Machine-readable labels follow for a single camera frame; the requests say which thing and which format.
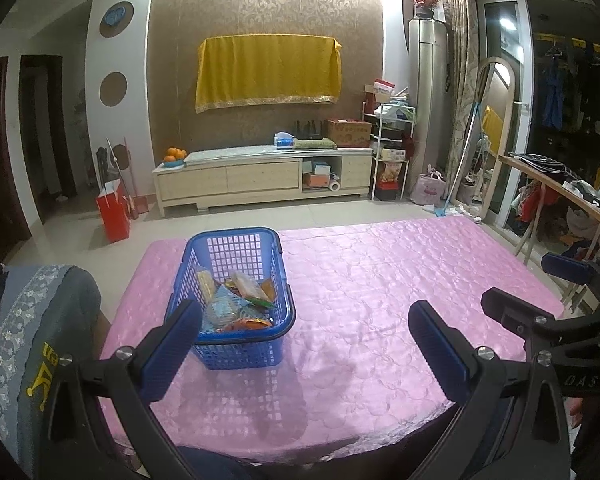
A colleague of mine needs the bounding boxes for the long oat bar packet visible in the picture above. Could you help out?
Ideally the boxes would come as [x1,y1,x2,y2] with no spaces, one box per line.
[196,269,218,306]

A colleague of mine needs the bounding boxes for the mop with blue head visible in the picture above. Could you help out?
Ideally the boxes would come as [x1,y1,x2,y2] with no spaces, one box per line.
[434,102,481,217]

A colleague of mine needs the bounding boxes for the long-handled dustpan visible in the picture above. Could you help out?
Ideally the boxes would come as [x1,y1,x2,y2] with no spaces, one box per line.
[107,136,141,220]

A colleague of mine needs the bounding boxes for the vase of red flowers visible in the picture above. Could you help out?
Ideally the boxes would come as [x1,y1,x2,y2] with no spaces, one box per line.
[408,0,445,20]

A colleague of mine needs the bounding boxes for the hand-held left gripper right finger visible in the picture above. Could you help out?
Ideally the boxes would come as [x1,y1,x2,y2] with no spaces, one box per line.
[408,301,575,480]

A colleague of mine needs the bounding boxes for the brown cardboard box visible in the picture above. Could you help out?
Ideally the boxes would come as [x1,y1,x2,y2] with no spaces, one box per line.
[325,119,372,149]

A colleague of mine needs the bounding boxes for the white shelf rack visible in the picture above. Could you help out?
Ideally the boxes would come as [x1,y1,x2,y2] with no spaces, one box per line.
[362,79,417,202]

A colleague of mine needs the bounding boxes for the white cabinet mat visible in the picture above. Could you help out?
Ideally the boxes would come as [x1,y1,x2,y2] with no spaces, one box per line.
[185,145,293,162]

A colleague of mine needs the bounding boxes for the light blue cartoon packet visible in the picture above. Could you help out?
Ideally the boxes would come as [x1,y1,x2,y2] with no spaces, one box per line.
[202,295,251,333]

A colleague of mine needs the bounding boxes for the orange yellow snack packet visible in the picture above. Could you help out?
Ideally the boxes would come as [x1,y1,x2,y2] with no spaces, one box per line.
[228,271,276,308]

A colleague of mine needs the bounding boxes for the pink quilted tablecloth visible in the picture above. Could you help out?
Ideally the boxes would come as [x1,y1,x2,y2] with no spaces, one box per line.
[100,216,566,463]

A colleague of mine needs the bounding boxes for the hanging clothes under table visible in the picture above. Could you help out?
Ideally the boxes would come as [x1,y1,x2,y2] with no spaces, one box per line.
[510,180,571,236]

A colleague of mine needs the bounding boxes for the wooden side table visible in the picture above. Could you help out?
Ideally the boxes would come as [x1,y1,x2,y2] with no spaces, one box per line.
[499,154,600,306]

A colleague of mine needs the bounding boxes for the patterned curtain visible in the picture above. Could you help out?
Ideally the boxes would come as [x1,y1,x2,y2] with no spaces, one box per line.
[439,0,481,201]

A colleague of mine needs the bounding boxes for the clothes rack with clothes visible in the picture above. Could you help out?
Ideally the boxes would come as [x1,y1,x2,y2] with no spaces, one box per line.
[530,30,600,136]

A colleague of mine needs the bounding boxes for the black router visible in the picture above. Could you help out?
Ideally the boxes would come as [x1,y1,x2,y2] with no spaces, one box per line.
[294,120,323,141]

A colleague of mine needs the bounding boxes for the grey lace-trimmed sofa cover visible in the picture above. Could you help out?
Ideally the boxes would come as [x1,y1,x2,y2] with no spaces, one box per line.
[0,264,103,480]

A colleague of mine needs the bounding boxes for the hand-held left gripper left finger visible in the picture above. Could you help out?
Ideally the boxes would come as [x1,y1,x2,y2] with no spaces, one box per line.
[40,299,204,480]

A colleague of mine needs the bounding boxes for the yellow cloth cover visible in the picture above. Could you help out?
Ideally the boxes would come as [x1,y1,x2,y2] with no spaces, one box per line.
[195,34,343,113]

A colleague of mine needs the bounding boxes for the arched wooden mirror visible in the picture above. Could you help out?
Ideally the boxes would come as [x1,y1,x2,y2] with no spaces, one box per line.
[472,57,518,221]

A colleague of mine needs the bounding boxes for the red paper bag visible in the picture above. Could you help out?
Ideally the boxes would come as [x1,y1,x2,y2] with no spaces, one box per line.
[96,180,131,243]

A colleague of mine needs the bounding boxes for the blue round wall clock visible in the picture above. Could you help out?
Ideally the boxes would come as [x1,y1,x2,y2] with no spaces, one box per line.
[99,1,134,38]

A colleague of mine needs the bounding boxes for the pink bag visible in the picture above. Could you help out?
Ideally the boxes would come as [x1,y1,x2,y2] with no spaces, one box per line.
[411,165,448,206]

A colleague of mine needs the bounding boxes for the large red yellow packet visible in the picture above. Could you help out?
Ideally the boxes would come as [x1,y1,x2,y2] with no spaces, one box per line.
[217,316,273,333]

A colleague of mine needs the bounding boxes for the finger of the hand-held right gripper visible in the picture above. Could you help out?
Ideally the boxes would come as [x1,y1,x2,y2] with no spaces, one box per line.
[541,252,600,306]
[481,287,600,348]

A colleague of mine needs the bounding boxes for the silver standing air conditioner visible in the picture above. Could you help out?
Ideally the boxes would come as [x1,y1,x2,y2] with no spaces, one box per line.
[408,17,449,181]

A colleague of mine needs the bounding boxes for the cream TV cabinet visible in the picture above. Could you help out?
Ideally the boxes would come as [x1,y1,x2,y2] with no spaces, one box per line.
[152,145,374,217]

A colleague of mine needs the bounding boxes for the blue plastic basket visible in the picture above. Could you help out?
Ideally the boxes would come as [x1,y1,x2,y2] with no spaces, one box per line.
[164,227,297,371]

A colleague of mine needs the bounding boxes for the green cushion mat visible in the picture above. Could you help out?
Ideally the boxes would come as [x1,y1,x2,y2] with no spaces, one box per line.
[292,138,338,151]

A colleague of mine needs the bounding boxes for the dark grid tray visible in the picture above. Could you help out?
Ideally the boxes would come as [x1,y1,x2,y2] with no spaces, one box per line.
[509,152,566,173]

